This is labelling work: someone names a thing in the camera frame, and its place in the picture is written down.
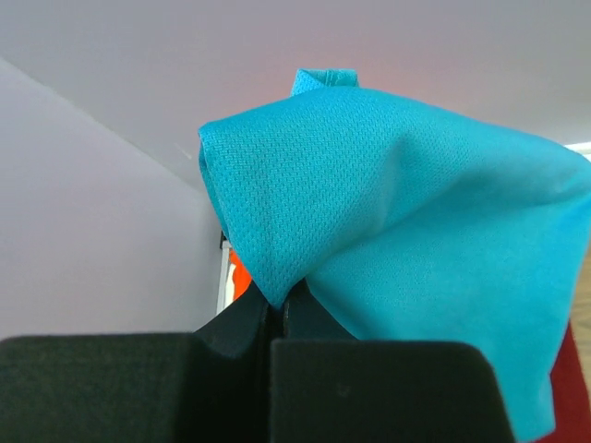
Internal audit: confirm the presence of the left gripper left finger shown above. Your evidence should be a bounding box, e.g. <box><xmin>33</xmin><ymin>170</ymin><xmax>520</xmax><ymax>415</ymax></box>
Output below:
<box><xmin>1</xmin><ymin>287</ymin><xmax>268</xmax><ymax>442</ymax></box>

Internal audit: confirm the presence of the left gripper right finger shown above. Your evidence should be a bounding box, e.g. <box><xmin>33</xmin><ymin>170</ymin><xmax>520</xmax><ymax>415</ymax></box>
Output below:
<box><xmin>269</xmin><ymin>281</ymin><xmax>515</xmax><ymax>442</ymax></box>

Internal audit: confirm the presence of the teal blue t shirt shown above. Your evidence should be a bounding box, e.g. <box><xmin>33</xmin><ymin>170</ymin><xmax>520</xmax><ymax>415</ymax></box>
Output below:
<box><xmin>199</xmin><ymin>69</ymin><xmax>590</xmax><ymax>442</ymax></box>

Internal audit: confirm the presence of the folded white t shirt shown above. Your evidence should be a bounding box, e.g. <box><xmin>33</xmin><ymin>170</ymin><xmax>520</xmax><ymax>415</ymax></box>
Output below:
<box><xmin>216</xmin><ymin>237</ymin><xmax>235</xmax><ymax>315</ymax></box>

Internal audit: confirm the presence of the folded orange t shirt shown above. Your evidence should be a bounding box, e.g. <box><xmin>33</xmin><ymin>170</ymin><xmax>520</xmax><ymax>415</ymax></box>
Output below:
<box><xmin>229</xmin><ymin>249</ymin><xmax>252</xmax><ymax>301</ymax></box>

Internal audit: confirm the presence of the folded dark red t shirt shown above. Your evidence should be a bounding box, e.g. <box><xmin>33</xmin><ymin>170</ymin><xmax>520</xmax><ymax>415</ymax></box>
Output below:
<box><xmin>546</xmin><ymin>325</ymin><xmax>590</xmax><ymax>443</ymax></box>

